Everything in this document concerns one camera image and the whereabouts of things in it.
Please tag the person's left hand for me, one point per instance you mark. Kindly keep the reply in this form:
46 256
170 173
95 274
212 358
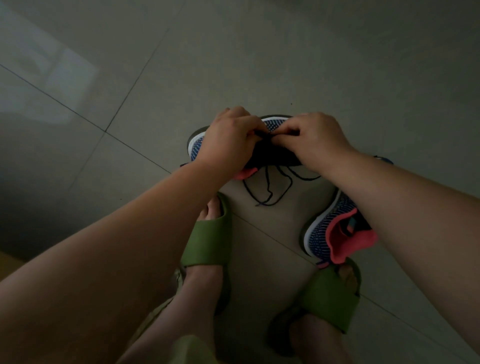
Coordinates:
228 146

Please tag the person's leg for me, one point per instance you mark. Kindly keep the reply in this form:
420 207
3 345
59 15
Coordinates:
315 341
187 311

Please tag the green foam slipper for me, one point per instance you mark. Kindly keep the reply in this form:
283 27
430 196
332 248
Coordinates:
210 240
330 296

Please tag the person's left forearm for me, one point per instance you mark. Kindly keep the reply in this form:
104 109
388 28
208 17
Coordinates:
86 277

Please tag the person's left leg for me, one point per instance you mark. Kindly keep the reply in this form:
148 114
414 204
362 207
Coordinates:
187 311

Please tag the blue knit sneaker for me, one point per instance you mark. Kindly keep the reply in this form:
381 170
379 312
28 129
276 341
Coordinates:
273 153
326 228

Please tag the olive green shorts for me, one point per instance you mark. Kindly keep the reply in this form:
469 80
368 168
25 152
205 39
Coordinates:
187 350

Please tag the person's right forearm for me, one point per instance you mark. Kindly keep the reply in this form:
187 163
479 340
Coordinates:
416 232

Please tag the person's right hand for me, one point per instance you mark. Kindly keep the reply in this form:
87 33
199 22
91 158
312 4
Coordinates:
318 142

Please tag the person's right leg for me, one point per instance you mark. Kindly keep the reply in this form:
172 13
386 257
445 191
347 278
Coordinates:
315 341

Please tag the dark blue shoelace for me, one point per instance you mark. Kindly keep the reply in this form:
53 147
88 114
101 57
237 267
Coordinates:
289 187

